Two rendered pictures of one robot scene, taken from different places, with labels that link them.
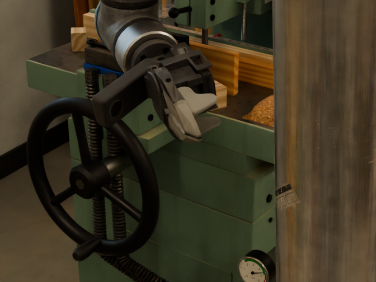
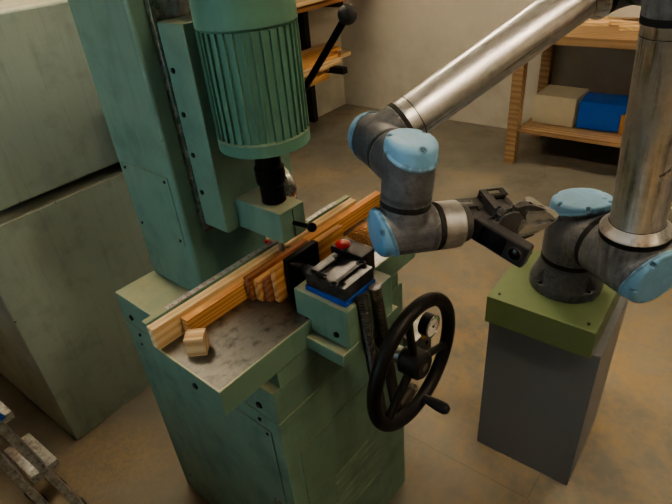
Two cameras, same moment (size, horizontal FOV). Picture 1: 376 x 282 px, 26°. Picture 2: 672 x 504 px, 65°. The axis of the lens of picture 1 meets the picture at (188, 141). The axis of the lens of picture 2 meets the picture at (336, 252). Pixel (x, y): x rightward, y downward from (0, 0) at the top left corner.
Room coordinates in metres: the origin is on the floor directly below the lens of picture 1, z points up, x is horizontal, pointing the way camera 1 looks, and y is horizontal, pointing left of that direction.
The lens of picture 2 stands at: (1.25, 0.93, 1.56)
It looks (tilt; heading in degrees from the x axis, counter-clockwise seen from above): 33 degrees down; 277
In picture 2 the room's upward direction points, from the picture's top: 5 degrees counter-clockwise
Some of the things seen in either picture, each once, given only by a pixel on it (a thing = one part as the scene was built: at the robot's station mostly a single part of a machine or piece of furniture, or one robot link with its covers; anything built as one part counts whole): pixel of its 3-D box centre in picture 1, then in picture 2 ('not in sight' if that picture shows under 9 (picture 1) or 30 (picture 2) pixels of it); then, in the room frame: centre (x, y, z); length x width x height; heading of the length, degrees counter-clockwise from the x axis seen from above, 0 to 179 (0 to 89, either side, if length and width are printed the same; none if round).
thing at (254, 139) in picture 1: (160, 98); (314, 302); (1.41, 0.05, 0.87); 0.61 x 0.30 x 0.06; 54
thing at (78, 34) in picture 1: (79, 39); (196, 342); (1.61, 0.23, 0.92); 0.04 x 0.03 x 0.04; 7
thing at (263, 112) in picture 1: (282, 104); (375, 231); (1.29, -0.16, 0.91); 0.12 x 0.09 x 0.03; 144
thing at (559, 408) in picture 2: not in sight; (547, 374); (0.77, -0.32, 0.28); 0.30 x 0.30 x 0.55; 57
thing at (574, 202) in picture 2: not in sight; (579, 226); (0.76, -0.31, 0.83); 0.17 x 0.15 x 0.18; 115
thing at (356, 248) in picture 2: (131, 52); (344, 268); (1.34, 0.10, 0.99); 0.13 x 0.11 x 0.06; 54
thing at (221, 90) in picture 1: (212, 95); not in sight; (1.31, -0.04, 0.92); 0.04 x 0.03 x 0.04; 33
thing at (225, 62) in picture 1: (188, 62); (310, 261); (1.42, 0.00, 0.94); 0.21 x 0.01 x 0.08; 54
